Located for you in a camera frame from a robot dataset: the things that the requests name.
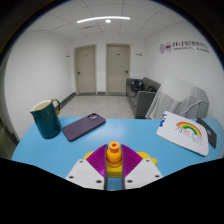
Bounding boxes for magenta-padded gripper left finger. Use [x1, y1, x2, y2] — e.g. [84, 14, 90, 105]
[65, 143, 109, 191]

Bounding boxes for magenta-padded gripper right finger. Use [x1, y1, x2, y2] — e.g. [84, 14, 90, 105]
[121, 143, 164, 191]

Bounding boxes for purple smartphone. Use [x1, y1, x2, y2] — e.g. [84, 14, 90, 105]
[61, 112, 107, 143]

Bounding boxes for white booklet with rainbow print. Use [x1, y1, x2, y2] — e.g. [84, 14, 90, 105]
[156, 110, 210, 157]

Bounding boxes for grey sofa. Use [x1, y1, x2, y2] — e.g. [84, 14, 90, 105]
[125, 77, 162, 120]

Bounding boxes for black notebook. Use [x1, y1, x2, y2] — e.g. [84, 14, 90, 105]
[195, 117, 218, 150]

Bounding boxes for grey cloth-covered furniture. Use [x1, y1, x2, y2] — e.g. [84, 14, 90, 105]
[145, 77, 211, 121]

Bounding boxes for black bag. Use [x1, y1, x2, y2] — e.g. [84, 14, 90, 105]
[130, 81, 146, 94]

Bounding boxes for beige door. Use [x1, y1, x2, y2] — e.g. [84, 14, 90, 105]
[74, 44, 98, 96]
[105, 43, 131, 95]

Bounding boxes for long ceiling light strip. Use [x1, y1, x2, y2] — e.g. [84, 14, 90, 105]
[76, 15, 131, 24]

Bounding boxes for teal mug with gold handle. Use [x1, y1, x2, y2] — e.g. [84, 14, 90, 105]
[29, 98, 63, 140]

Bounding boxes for wall logo sign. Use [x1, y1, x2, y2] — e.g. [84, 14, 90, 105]
[158, 41, 211, 55]

